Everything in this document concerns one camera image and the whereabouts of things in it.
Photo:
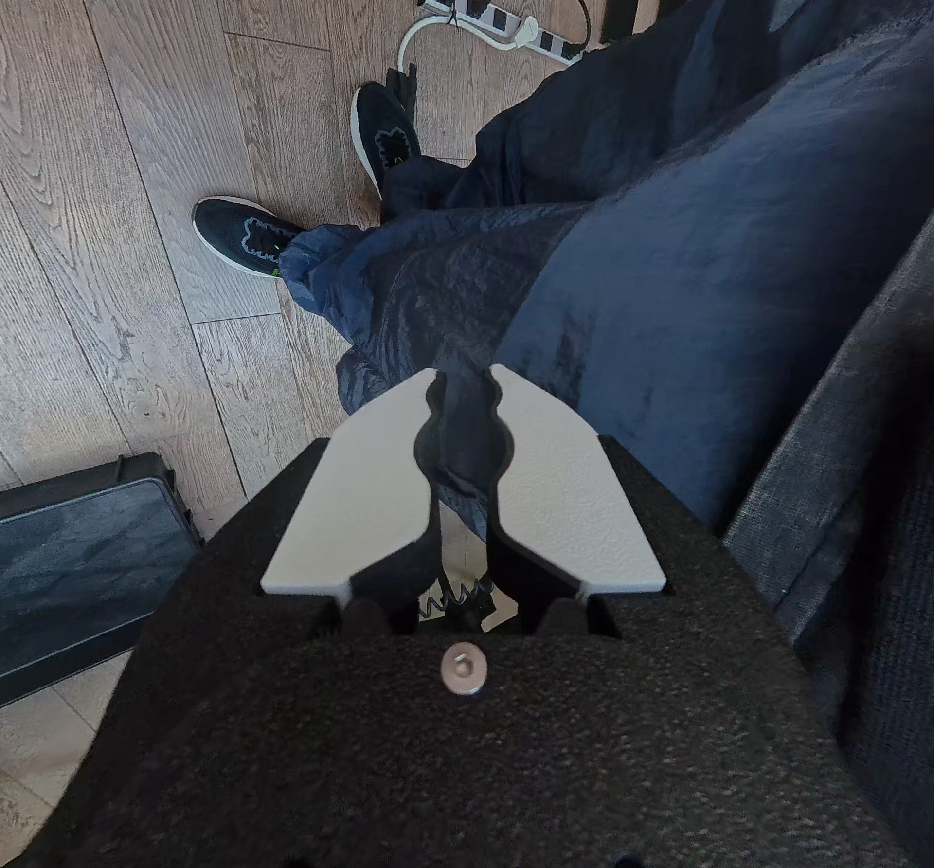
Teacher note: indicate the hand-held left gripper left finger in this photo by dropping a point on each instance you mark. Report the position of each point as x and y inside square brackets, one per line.
[350, 518]

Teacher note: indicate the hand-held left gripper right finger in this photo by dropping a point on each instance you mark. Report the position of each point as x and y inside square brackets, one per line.
[576, 510]

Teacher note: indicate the person's navy blue trousers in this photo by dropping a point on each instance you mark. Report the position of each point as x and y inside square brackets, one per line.
[693, 284]

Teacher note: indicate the black hard case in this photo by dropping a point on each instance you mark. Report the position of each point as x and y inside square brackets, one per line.
[87, 561]

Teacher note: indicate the grey woven fabric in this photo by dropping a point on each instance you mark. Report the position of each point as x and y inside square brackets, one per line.
[861, 518]

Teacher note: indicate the person's left shoe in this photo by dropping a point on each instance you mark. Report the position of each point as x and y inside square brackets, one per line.
[233, 226]

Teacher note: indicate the person's shoe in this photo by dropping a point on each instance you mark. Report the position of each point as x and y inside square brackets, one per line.
[233, 226]
[383, 123]

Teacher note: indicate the person's right leg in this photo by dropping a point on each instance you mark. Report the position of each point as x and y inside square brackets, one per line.
[584, 116]

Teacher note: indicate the person's right shoe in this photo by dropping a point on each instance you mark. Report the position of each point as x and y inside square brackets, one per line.
[383, 123]

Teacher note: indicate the white black power strip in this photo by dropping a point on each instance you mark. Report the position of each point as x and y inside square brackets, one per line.
[554, 45]

